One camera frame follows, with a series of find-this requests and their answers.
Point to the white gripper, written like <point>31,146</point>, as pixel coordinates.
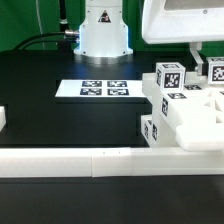
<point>183,21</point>

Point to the white chair back frame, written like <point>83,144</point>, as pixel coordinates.
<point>195,114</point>

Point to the white front fence bar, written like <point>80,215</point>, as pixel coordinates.
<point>107,162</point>

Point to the white base tag plate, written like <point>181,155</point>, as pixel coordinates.
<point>100,88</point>

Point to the black pole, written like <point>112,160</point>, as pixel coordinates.
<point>63,16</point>

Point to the white left fence piece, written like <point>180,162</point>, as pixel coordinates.
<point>2,117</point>

